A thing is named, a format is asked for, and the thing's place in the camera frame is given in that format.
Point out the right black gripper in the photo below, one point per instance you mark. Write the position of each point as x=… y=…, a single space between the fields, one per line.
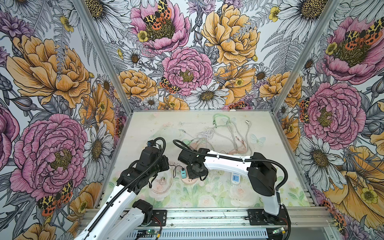
x=192 y=176

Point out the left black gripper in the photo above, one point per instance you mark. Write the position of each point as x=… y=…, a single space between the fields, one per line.
x=163 y=160

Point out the teal charger with black cable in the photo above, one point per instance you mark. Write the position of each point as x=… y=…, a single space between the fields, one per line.
x=183 y=173

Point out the green charger adapter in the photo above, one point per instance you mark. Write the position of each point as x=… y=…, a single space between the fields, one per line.
x=187 y=142

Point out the round pink power socket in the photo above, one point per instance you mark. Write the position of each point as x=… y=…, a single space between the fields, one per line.
x=188 y=181

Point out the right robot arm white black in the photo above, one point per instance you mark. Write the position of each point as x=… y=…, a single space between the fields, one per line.
x=266 y=176

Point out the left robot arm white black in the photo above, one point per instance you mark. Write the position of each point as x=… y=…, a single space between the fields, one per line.
x=107 y=224

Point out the white blue power strip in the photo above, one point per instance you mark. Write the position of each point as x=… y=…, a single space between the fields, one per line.
x=235 y=179

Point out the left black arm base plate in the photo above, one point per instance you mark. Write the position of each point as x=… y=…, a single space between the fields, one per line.
x=155 y=218

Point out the aluminium front rail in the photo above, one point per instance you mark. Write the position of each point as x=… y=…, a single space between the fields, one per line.
x=301 y=217

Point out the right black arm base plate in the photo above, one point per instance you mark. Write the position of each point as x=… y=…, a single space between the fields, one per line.
x=258 y=217

